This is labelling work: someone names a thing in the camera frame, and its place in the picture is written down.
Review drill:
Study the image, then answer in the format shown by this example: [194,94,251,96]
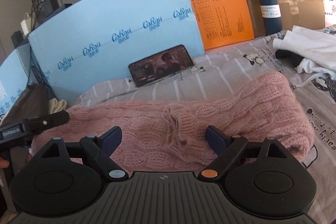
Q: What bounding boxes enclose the pink knitted sweater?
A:
[32,72,314,173]

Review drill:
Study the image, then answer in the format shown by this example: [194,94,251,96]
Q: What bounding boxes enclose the person's left hand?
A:
[0,157,10,169]

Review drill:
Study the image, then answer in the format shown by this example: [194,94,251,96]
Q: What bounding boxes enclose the white power strip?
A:
[21,13,33,37]

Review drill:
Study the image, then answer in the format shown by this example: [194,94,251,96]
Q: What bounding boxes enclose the black smartphone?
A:
[128,45,194,88]

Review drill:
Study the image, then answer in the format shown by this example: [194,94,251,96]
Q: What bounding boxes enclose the light blue foam board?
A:
[29,0,205,103]

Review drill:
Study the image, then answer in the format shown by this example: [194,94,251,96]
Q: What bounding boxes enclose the black garment piece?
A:
[275,50,303,68]

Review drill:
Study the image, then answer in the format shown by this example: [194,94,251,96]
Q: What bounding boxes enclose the white folded garment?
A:
[273,26,335,80]

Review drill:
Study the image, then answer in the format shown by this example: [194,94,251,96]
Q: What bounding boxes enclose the dark blue thermos bottle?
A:
[259,0,282,36]

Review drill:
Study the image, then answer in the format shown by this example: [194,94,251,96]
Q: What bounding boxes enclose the orange printed board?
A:
[190,0,255,50]

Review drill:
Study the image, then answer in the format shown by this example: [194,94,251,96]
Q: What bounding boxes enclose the black cables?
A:
[29,0,60,30]

